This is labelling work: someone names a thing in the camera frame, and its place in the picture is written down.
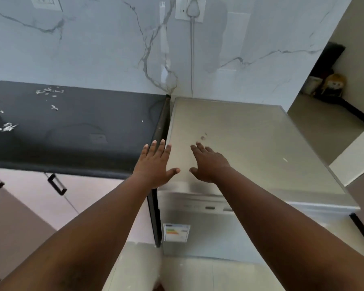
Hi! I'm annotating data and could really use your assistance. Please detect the garlic peel scraps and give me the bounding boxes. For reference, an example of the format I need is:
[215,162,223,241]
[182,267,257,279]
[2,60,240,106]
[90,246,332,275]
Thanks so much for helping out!
[0,86,65,133]

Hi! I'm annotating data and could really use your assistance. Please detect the black countertop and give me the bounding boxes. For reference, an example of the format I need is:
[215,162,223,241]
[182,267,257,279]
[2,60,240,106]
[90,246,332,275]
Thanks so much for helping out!
[0,79,171,180]

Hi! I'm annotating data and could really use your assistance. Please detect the silver dishwasher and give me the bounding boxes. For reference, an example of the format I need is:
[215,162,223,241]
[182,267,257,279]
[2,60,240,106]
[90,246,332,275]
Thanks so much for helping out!
[156,97,362,265]

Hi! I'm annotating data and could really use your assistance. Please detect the person's left forearm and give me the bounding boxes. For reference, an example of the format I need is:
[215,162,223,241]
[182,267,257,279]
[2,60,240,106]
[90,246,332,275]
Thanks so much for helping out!
[0,174,158,291]

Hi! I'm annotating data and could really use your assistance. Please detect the grey power cable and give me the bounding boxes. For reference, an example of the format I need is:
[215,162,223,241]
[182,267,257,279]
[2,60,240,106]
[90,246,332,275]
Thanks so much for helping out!
[186,0,201,99]

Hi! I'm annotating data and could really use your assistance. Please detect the white wall socket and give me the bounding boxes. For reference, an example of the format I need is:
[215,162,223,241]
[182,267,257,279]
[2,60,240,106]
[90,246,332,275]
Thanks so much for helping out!
[175,0,207,23]

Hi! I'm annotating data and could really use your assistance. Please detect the white bag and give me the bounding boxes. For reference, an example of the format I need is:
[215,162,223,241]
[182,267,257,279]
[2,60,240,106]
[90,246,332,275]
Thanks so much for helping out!
[303,76,323,96]

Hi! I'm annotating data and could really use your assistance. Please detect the yellow bag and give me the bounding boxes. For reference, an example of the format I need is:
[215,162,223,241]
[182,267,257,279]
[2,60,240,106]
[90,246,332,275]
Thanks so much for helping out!
[321,73,348,98]

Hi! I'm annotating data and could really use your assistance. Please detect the person's right forearm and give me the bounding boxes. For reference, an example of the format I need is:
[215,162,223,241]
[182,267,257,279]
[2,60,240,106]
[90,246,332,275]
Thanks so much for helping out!
[214,166,364,291]

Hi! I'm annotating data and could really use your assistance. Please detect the person's left hand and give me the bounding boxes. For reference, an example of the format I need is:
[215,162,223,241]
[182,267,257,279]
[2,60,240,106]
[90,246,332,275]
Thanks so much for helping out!
[132,139,181,190]

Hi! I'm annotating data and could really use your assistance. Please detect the pink base cabinet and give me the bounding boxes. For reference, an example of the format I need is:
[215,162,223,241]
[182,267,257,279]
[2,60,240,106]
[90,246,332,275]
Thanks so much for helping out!
[0,168,158,246]
[0,178,57,282]

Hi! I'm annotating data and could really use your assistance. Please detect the person's right hand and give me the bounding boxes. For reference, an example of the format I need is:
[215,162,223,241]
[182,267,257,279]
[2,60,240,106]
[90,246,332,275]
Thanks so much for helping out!
[189,142,233,184]

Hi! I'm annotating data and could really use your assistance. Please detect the dark green cushion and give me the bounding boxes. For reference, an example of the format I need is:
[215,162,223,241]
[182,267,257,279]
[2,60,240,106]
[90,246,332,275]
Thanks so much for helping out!
[317,42,346,77]

